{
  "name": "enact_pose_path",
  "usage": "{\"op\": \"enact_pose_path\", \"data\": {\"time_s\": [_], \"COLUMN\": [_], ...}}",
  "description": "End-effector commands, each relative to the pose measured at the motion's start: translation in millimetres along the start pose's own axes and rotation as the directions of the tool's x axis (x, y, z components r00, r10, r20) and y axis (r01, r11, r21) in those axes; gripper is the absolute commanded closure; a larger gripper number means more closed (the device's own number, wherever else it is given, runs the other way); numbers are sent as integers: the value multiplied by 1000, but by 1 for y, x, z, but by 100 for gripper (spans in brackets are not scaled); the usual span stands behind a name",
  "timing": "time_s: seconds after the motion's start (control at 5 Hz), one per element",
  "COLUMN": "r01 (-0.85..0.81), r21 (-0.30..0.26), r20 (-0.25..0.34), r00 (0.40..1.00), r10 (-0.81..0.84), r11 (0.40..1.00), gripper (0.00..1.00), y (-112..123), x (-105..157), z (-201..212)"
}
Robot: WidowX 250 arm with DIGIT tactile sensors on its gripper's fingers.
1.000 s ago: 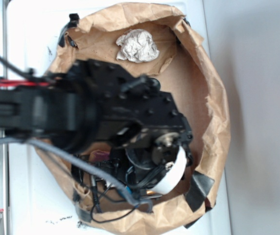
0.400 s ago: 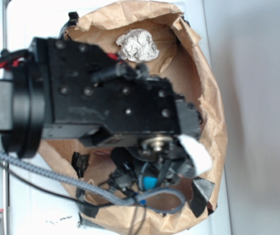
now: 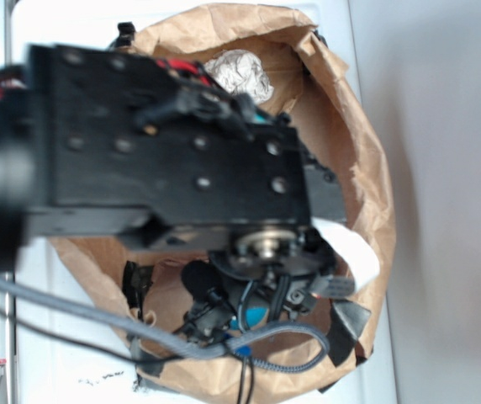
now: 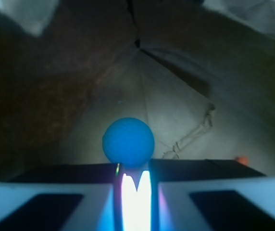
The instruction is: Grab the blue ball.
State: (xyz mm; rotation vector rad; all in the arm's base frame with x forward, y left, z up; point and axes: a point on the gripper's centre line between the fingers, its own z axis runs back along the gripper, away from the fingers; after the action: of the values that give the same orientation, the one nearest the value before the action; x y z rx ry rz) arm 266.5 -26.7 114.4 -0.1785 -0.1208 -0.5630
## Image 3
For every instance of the crumpled white paper ball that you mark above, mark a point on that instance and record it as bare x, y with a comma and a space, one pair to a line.
240, 71

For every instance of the brown paper bag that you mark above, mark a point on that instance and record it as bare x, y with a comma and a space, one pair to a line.
310, 81

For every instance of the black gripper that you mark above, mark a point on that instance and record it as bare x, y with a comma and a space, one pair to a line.
282, 271

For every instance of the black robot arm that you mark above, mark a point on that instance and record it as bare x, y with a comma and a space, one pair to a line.
155, 153

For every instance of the blue textured ball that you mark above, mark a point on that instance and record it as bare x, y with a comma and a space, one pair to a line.
254, 316

